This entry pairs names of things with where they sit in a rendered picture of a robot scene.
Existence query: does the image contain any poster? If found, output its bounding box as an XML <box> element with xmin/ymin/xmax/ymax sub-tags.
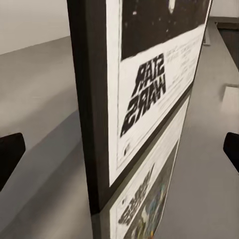
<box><xmin>67</xmin><ymin>0</ymin><xmax>213</xmax><ymax>213</ymax></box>

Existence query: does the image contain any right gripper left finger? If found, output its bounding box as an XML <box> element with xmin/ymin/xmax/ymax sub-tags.
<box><xmin>0</xmin><ymin>132</ymin><xmax>26</xmax><ymax>192</ymax></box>

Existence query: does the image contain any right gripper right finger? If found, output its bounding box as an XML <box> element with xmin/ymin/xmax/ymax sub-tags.
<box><xmin>223</xmin><ymin>132</ymin><xmax>239</xmax><ymax>173</ymax></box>

